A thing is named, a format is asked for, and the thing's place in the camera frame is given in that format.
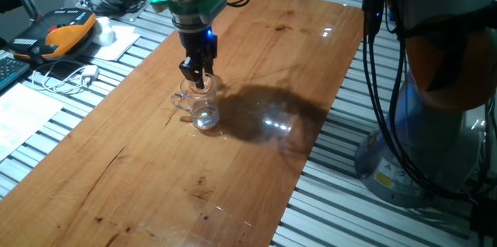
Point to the glossy wooden board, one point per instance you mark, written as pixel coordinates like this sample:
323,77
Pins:
136,185

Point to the white lump beside pendant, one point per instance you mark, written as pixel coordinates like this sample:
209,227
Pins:
104,33

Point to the large white paper sheet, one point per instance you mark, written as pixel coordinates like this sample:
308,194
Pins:
23,119

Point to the small white paper sheet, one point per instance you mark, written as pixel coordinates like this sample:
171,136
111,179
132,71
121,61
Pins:
120,43

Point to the black computer keyboard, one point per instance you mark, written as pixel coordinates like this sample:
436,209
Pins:
11,72

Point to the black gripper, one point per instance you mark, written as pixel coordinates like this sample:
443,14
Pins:
198,45

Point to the orange black teach pendant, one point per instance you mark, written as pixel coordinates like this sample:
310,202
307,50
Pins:
58,37

